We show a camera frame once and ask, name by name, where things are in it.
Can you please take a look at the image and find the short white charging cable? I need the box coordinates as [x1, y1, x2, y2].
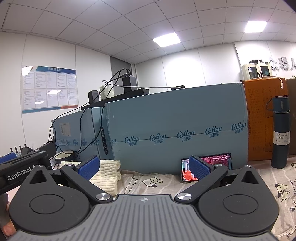
[272, 76, 285, 89]

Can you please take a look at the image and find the black flat device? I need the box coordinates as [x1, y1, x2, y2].
[98, 88, 150, 102]

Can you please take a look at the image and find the blue framed wall poster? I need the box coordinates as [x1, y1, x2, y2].
[22, 65, 79, 114]

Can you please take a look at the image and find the large black power adapter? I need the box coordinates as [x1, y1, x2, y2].
[122, 74, 137, 94]

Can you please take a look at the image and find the black router with antennas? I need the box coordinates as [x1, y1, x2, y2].
[9, 145, 34, 156]

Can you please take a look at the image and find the black cable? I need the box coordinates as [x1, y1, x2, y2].
[47, 68, 131, 161]

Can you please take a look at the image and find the ceiling light panel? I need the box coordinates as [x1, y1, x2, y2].
[244, 20, 268, 33]
[152, 34, 182, 46]

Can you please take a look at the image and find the large blue cardboard box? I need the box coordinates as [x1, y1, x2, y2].
[105, 82, 252, 175]

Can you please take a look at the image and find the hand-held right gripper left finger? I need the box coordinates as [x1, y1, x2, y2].
[23, 156, 114, 206]

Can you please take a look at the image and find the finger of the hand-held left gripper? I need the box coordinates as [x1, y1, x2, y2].
[0, 153, 18, 165]
[35, 142, 57, 163]

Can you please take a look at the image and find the cream knit sweater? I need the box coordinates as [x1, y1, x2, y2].
[60, 159, 122, 195]

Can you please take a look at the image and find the white bowl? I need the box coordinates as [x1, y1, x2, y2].
[54, 151, 75, 163]

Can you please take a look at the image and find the small blue cardboard box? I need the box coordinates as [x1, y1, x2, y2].
[51, 107, 109, 161]

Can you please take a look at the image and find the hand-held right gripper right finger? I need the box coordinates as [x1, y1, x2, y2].
[174, 155, 263, 205]

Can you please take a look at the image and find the dark blue vacuum bottle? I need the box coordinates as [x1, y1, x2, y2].
[266, 95, 291, 169]

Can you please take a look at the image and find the small black power adapter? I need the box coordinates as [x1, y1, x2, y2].
[88, 90, 100, 104]

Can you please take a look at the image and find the orange cardboard box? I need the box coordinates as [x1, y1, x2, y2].
[240, 77, 289, 162]

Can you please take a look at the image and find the black smartphone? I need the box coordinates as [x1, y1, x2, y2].
[181, 152, 232, 184]

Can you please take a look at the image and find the white wall lettering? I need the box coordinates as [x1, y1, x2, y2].
[266, 57, 296, 73]

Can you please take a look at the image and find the person's left hand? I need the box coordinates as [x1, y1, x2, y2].
[0, 193, 17, 237]

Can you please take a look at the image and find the long white cable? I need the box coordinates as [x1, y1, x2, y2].
[102, 80, 181, 90]

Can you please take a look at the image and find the beige dog print blanket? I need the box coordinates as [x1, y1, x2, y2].
[89, 159, 296, 241]

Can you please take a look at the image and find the cream glass door cabinet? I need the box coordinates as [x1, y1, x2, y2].
[242, 63, 271, 80]

